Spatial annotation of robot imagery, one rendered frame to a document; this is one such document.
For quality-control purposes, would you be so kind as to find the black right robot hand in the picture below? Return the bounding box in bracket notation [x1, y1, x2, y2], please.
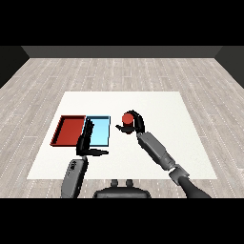
[114, 110, 146, 135]

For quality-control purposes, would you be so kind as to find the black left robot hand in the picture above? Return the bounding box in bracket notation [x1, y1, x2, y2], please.
[75, 119, 110, 157]

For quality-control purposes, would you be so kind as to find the red can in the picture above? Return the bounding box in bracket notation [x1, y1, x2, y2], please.
[121, 112, 135, 133]

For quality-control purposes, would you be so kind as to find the light blue shallow open box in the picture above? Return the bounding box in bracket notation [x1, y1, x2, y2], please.
[81, 115, 112, 148]

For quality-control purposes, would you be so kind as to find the red shallow open box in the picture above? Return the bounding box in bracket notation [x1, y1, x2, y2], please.
[50, 114, 87, 148]

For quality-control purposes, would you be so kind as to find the dark grey robot body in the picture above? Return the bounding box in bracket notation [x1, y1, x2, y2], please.
[92, 179, 152, 199]

